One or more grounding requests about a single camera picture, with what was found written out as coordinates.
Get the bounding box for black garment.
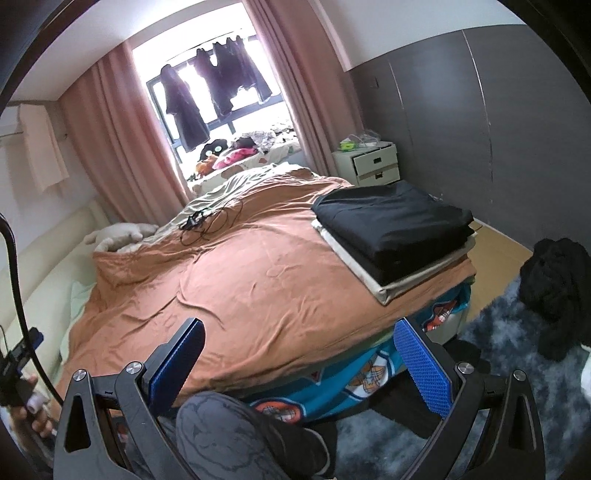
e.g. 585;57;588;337
311;180;473;266

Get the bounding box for black clothes pile on floor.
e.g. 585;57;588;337
519;238;590;362

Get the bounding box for hanging dark clothes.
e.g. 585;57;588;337
160;36;273;152

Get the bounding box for person's left hand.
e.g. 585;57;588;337
10;375;54;438

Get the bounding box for cream bed headboard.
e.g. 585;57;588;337
18;200;109;374

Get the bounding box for person's patterned grey leg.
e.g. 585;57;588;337
124;390;332;480

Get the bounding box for grey plush toy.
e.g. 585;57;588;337
83;223;158;252

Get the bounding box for blue cartoon bed sheet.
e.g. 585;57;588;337
242;279;473;424

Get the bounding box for folded beige garment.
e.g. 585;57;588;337
311;219;477;306

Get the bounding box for hanging beige towel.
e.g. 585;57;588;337
18;104;69;193

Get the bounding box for orange-brown bed blanket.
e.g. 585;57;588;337
57;169;475;397

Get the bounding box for beige bed sheet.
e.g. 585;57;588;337
144;163;318;244

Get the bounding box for pink curtain left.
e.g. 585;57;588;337
58;42;191;225

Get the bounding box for pink curtain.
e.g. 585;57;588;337
58;42;191;225
243;1;363;176

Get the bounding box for white nightstand with drawers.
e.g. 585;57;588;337
332;141;401;187

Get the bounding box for dark wardrobe doors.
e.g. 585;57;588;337
351;25;590;247

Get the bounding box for pink curtain right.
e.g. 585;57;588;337
243;1;363;176

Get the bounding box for black camera cable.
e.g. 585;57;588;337
0;211;66;409

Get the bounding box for black cable on bed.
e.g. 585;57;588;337
178;198;246;248

